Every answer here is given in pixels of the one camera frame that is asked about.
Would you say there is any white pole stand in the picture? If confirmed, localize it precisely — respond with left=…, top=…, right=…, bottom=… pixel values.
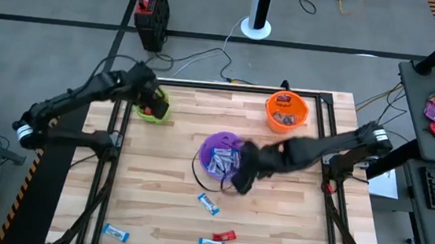
left=238, top=0, right=275, bottom=42

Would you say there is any red black battery case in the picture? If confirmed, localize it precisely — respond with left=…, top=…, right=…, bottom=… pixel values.
left=130, top=0, right=172, bottom=54

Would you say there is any orange halloween bucket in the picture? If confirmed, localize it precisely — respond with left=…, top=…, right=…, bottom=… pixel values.
left=262, top=87, right=312, bottom=138

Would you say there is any white floor cable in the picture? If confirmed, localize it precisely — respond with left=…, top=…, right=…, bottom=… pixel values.
left=171, top=9, right=249, bottom=84

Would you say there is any yellow hanging cord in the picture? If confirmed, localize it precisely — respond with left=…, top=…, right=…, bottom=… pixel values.
left=334, top=0, right=368, bottom=18

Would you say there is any black desk leg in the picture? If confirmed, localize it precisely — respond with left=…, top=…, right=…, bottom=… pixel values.
left=364, top=135, right=425, bottom=185

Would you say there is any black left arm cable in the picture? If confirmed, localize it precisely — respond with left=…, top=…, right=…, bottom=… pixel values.
left=88, top=50, right=145, bottom=91

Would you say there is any black coiled floor cable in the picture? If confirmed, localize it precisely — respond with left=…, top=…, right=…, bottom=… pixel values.
left=297, top=0, right=324, bottom=17

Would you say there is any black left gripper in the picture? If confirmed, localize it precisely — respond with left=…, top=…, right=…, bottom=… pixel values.
left=123, top=60, right=175, bottom=121

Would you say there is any green halloween bucket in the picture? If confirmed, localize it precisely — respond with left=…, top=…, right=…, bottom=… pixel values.
left=131, top=86, right=175, bottom=127

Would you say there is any purple halloween bucket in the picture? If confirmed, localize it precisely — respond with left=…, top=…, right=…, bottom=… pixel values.
left=189, top=128, right=251, bottom=196

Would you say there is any tan floor cable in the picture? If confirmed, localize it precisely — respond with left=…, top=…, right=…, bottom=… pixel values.
left=355, top=78, right=405, bottom=111

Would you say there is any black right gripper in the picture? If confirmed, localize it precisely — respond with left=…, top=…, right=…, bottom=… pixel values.
left=229, top=132, right=304, bottom=201

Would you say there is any gray side desk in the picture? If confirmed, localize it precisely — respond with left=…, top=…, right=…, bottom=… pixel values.
left=382, top=58, right=435, bottom=244

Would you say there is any white paper sheet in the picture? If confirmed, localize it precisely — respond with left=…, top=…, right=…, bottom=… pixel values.
left=366, top=165, right=401, bottom=200

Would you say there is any yellow plug with cable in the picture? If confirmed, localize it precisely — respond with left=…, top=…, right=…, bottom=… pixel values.
left=227, top=76, right=257, bottom=87

